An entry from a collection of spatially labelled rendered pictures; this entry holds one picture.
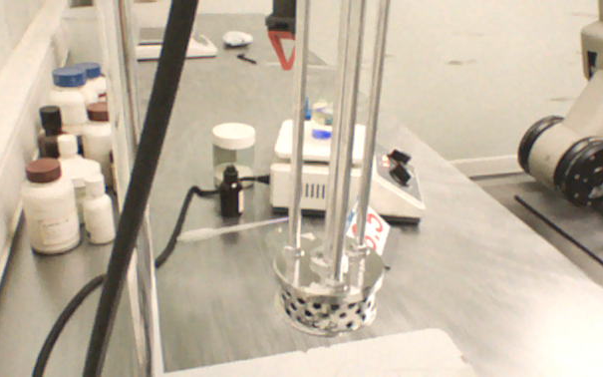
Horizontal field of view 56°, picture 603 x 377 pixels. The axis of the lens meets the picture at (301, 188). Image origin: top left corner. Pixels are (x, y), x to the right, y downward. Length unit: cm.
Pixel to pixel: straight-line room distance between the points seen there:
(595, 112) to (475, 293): 92
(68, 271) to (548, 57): 243
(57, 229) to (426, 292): 41
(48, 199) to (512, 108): 236
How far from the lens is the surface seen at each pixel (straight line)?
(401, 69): 243
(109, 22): 27
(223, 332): 56
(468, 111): 266
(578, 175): 145
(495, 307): 64
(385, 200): 73
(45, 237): 70
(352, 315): 34
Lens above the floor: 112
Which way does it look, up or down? 27 degrees down
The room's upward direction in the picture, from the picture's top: 3 degrees clockwise
